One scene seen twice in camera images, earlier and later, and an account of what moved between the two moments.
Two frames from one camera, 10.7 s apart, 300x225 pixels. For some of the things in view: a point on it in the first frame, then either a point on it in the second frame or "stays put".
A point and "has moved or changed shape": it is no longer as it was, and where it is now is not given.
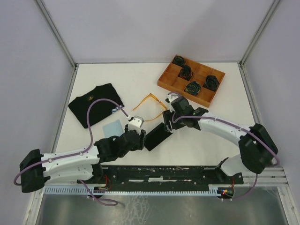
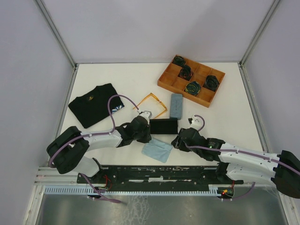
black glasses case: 156,136 has moved or changed shape
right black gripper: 168,115 to 177,143
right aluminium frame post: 275,4 stays put
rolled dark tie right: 211,83 stays put
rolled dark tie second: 185,72 stays put
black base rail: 168,176 stays put
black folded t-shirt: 99,110 stays put
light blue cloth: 114,128 to 157,150
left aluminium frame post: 58,33 stays put
